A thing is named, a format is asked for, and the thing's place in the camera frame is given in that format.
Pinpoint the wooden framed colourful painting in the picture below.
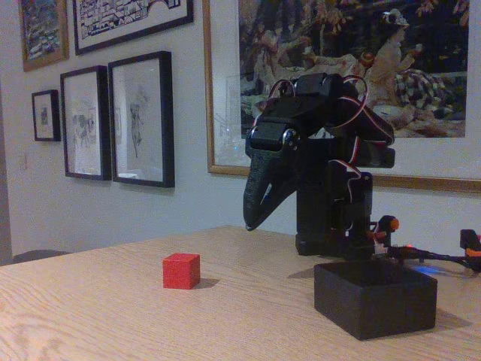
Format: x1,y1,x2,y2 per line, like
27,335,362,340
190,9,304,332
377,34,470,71
18,0,71,73

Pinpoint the black box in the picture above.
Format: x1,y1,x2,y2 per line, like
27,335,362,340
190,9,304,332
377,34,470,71
313,259,438,341

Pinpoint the large wooden framed painting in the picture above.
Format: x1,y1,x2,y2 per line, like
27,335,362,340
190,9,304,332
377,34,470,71
201,0,481,195

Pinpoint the red white shoulder servo cable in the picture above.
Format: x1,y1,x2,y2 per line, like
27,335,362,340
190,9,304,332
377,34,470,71
326,129,364,231

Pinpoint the red white gripper servo cable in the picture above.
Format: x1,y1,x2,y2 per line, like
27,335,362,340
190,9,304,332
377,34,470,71
271,79,298,100

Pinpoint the red white elbow servo cable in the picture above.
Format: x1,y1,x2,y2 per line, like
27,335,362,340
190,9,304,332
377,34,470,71
336,74,371,131

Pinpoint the red cube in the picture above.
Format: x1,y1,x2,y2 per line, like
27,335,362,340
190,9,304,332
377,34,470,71
162,253,201,290

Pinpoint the black clamp with orange knob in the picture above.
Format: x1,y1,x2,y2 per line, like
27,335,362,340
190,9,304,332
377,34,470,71
459,228,481,272
370,214,401,247

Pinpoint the medium black framed sketch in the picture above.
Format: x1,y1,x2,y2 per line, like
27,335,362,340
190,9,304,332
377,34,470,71
59,65,113,182

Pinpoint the tall black framed sketch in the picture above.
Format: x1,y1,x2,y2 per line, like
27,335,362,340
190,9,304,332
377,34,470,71
107,50,176,189

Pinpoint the black framed city print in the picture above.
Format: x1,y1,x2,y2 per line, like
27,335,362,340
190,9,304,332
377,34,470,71
71,0,195,56

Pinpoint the small black picture frame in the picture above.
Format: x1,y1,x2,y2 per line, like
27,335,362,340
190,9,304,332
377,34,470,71
31,89,62,143

